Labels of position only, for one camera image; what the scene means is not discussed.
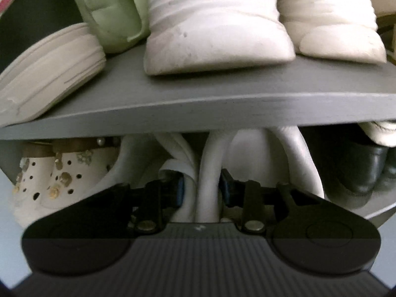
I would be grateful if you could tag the cream chunky lace-up sneaker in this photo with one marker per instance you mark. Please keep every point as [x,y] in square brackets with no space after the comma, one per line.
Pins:
[328,15]
[216,27]

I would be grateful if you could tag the beige shoe sole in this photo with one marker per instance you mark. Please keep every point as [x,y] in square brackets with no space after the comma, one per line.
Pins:
[46,74]

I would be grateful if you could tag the black leather shoe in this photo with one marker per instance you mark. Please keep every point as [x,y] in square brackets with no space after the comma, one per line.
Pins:
[368,170]

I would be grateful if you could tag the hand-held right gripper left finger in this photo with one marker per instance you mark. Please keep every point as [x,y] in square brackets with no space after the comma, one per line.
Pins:
[178,191]

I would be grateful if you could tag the light green slipper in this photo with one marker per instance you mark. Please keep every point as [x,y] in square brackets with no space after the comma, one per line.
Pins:
[111,15]

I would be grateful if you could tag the grey shoe cabinet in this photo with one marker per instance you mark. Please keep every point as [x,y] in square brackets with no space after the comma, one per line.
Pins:
[216,102]

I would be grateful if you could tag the cream shoe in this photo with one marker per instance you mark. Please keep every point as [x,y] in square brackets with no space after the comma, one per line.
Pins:
[382,133]

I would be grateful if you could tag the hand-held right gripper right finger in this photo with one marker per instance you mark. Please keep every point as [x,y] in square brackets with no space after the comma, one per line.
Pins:
[225,188]

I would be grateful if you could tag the white low leather sneaker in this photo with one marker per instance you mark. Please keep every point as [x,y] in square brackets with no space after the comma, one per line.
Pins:
[253,148]
[136,161]

